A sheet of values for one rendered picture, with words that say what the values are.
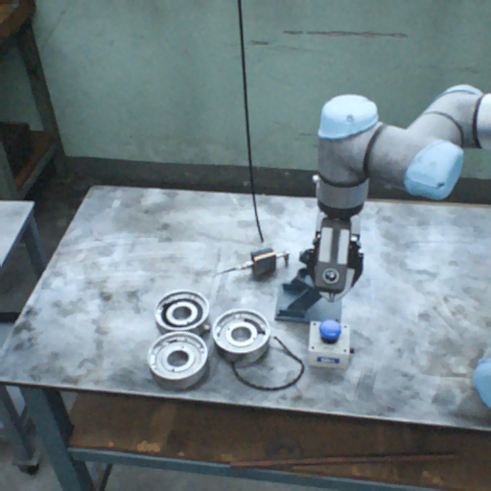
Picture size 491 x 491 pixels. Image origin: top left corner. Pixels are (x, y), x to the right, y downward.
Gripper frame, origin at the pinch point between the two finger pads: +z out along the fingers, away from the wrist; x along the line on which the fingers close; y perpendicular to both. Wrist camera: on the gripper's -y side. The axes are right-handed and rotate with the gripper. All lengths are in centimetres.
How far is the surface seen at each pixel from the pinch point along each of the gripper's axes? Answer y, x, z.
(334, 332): -1.3, -0.9, 6.7
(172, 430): -4.5, 30.9, 39.0
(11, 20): 137, 124, 10
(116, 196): 42, 54, 14
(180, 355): -5.3, 26.2, 12.7
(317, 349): -3.2, 1.7, 9.6
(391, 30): 162, -14, 18
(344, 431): 0.5, -5.0, 39.1
